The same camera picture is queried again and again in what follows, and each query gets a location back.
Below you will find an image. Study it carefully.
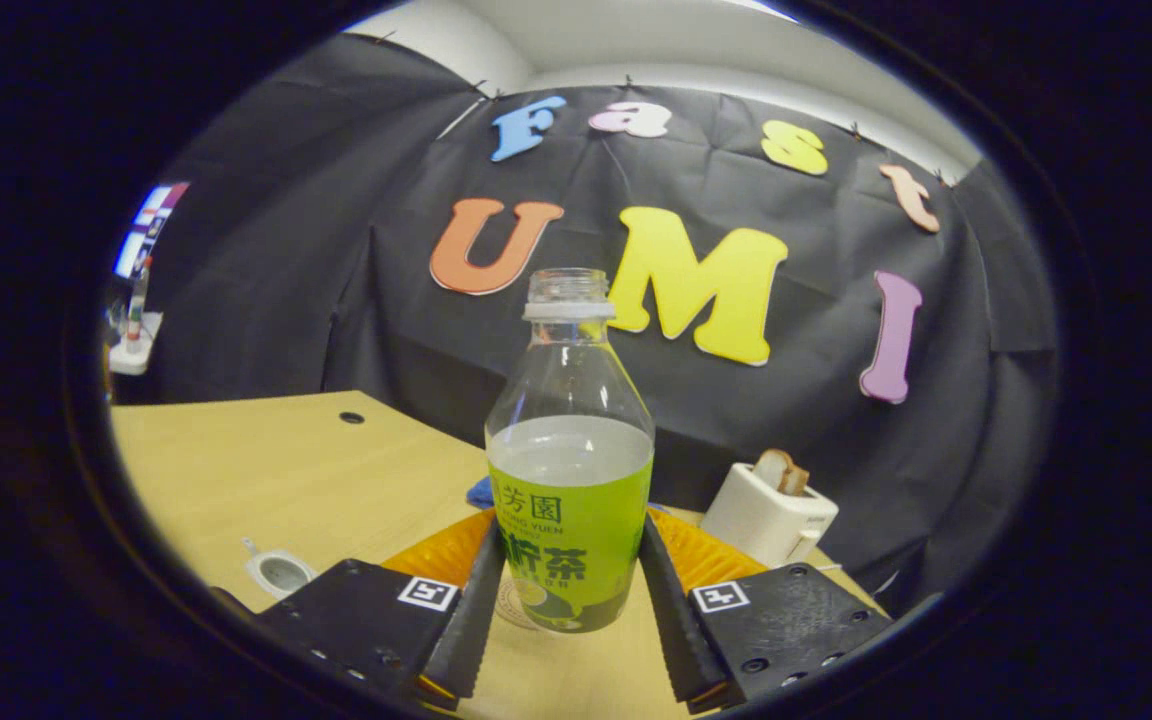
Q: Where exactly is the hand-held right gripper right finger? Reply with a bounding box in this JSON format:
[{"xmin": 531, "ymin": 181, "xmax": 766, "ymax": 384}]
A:
[{"xmin": 639, "ymin": 508, "xmax": 895, "ymax": 709}]

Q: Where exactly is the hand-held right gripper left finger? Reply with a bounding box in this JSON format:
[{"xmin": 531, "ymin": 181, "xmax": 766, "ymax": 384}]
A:
[{"xmin": 256, "ymin": 510, "xmax": 507, "ymax": 701}]

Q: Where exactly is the round coaster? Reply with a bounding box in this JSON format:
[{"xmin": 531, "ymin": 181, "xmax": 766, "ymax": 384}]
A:
[{"xmin": 494, "ymin": 575, "xmax": 562, "ymax": 633}]

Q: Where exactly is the green label water bottle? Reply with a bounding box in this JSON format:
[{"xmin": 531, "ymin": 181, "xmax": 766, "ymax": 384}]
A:
[{"xmin": 484, "ymin": 268, "xmax": 657, "ymax": 634}]

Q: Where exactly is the red cap clear bottle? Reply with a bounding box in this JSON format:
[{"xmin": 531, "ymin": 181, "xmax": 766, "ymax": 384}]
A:
[{"xmin": 126, "ymin": 255, "xmax": 153, "ymax": 341}]

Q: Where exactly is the white toaster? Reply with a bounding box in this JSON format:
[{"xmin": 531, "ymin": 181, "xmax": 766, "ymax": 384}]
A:
[{"xmin": 699, "ymin": 462, "xmax": 840, "ymax": 569}]

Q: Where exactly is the pale bread slice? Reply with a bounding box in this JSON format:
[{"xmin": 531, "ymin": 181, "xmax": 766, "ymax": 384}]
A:
[{"xmin": 753, "ymin": 449, "xmax": 795, "ymax": 491}]

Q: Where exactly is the black backdrop cloth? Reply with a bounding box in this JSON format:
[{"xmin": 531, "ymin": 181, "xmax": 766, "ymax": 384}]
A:
[{"xmin": 136, "ymin": 35, "xmax": 1062, "ymax": 611}]

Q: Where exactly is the white side table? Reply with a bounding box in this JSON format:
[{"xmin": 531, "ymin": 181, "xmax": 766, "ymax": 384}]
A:
[{"xmin": 108, "ymin": 310, "xmax": 164, "ymax": 376}]

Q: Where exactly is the computer monitor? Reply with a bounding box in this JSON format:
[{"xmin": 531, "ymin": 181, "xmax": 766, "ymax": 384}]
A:
[{"xmin": 114, "ymin": 181, "xmax": 190, "ymax": 281}]

